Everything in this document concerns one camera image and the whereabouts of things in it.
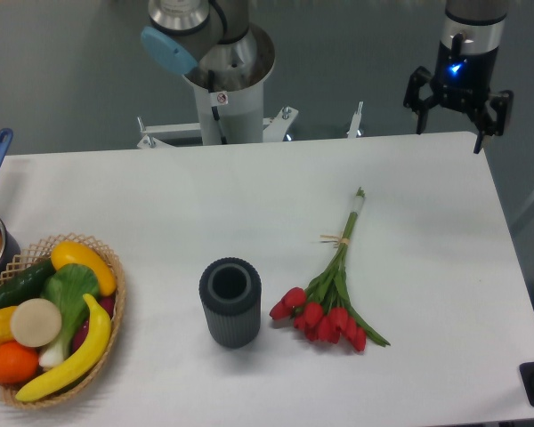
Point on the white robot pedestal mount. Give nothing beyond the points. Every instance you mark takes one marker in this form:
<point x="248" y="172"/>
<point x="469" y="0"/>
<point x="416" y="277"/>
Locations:
<point x="224" y="118"/>

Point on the red vegetable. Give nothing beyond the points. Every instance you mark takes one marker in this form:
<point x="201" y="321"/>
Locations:
<point x="108" y="304"/>

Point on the dark green cucumber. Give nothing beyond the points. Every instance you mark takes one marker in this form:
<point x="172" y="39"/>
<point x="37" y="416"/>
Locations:
<point x="26" y="285"/>

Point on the woven wicker basket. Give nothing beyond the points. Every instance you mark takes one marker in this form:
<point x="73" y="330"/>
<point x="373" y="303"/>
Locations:
<point x="36" y="253"/>

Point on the green bok choy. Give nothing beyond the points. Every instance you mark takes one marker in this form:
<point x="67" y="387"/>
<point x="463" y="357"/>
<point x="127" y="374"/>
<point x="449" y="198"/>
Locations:
<point x="65" y="289"/>

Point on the red tulip bouquet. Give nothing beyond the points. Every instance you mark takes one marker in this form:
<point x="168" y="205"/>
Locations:
<point x="323" y="310"/>

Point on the orange fruit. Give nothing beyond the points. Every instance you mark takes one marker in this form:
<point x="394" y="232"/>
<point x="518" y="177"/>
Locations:
<point x="18" y="363"/>

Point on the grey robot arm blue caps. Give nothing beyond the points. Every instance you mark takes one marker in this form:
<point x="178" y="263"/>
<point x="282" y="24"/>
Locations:
<point x="226" y="59"/>

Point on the yellow squash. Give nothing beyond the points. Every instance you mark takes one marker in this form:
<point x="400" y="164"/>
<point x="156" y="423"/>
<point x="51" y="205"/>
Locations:
<point x="71" y="252"/>

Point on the yellow banana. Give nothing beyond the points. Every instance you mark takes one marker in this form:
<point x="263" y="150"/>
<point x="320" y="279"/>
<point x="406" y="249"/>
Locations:
<point x="76" y="365"/>

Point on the dark grey ribbed vase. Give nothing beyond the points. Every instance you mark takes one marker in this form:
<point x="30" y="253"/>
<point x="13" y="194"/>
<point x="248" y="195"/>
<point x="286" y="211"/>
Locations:
<point x="230" y="290"/>

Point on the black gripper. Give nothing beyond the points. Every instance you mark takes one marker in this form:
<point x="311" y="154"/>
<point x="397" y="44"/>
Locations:
<point x="462" y="84"/>

